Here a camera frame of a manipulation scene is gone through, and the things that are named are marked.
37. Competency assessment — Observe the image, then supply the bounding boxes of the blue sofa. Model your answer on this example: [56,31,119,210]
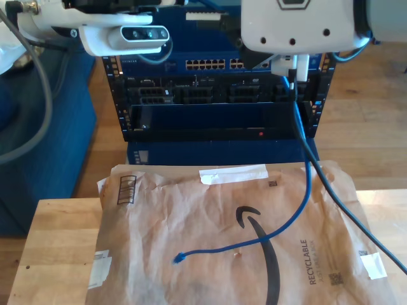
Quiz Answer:
[0,31,98,238]

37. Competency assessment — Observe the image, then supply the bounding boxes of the blue network cable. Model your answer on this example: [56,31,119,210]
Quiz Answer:
[172,0,312,265]

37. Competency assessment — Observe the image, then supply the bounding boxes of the black rack frame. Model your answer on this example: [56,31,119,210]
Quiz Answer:
[101,52,338,143]

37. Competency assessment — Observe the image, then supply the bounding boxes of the brown paper mailer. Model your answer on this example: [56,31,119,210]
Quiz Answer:
[85,160,398,305]

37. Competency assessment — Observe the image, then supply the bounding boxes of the grey cable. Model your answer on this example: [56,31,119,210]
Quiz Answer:
[0,6,53,165]

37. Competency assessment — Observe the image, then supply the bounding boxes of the black rack server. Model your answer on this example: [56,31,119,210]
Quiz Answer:
[123,73,321,105]

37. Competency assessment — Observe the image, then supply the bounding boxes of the blue network switch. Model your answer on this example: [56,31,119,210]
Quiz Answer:
[120,6,324,77]

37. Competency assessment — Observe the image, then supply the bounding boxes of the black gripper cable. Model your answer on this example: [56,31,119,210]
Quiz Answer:
[329,30,375,63]

